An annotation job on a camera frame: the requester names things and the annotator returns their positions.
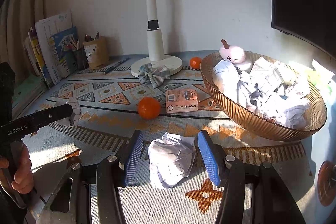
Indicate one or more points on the blue ballpoint pen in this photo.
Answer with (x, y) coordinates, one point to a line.
(115, 65)

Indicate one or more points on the orange tangerine by lamp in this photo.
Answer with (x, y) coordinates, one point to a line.
(195, 62)

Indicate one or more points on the pink small carton box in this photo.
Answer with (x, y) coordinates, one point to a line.
(181, 101)

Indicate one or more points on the white paper ball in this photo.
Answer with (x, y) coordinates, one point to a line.
(171, 159)

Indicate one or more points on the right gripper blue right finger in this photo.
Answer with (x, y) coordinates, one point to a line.
(213, 157)

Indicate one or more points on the white tissue pack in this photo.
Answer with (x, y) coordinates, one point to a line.
(320, 76)

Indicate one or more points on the blue study book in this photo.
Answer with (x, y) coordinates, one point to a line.
(63, 45)

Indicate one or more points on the green notebook stack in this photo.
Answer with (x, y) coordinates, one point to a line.
(27, 93)

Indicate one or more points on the crumpled papers in bowl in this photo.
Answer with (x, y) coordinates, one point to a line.
(273, 92)

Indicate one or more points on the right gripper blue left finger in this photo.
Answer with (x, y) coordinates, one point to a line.
(130, 157)

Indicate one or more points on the white desk lamp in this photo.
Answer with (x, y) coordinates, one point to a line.
(157, 56)

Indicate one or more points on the white worksheet book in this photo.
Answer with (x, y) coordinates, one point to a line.
(46, 29)

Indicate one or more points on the plaid grey bow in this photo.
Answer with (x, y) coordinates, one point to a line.
(154, 76)

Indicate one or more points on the round brown coaster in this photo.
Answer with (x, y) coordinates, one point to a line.
(326, 183)

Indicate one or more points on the patterned woven table mat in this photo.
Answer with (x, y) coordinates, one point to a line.
(109, 117)

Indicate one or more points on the pink plush toy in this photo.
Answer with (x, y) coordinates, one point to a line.
(236, 56)

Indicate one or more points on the amber ribbed glass bowl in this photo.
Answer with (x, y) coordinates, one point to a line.
(315, 116)

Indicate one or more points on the person's left hand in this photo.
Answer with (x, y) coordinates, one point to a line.
(23, 181)

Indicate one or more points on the yellow book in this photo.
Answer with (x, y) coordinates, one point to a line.
(39, 57)

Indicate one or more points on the black mesh pen holder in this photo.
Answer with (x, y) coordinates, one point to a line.
(81, 59)

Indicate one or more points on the brown paper pen holder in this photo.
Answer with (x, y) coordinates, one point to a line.
(96, 52)

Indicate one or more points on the orange tangerine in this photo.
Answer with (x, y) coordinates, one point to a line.
(149, 108)
(195, 62)

